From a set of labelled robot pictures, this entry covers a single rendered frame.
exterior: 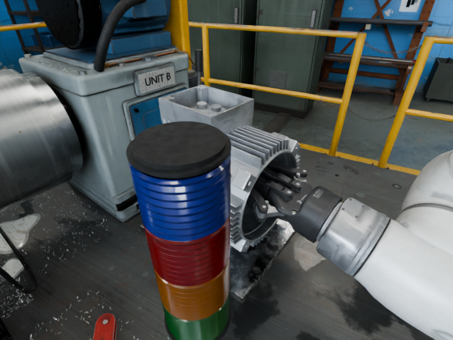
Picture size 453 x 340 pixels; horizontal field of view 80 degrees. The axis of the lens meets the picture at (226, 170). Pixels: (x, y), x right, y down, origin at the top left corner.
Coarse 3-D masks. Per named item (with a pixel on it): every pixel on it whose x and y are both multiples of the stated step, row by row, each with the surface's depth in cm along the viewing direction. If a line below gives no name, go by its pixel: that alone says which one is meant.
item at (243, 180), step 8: (296, 144) 43; (296, 152) 44; (240, 168) 36; (240, 176) 35; (248, 176) 35; (232, 184) 36; (240, 184) 35; (248, 184) 36; (248, 192) 36; (240, 248) 42
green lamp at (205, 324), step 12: (228, 300) 24; (168, 312) 22; (216, 312) 22; (228, 312) 24; (168, 324) 24; (180, 324) 22; (192, 324) 21; (204, 324) 22; (216, 324) 23; (180, 336) 23; (192, 336) 22; (204, 336) 23; (216, 336) 24
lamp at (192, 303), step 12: (228, 264) 21; (156, 276) 20; (216, 276) 19; (228, 276) 22; (168, 288) 19; (180, 288) 19; (192, 288) 19; (204, 288) 19; (216, 288) 20; (228, 288) 22; (168, 300) 20; (180, 300) 20; (192, 300) 19; (204, 300) 20; (216, 300) 21; (180, 312) 21; (192, 312) 20; (204, 312) 21
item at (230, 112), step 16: (176, 96) 46; (192, 96) 49; (208, 96) 49; (224, 96) 47; (240, 96) 44; (160, 112) 45; (176, 112) 42; (192, 112) 39; (224, 112) 39; (240, 112) 42; (224, 128) 40
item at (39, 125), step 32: (0, 96) 45; (32, 96) 48; (0, 128) 44; (32, 128) 47; (64, 128) 52; (0, 160) 44; (32, 160) 48; (64, 160) 52; (0, 192) 46; (32, 192) 52
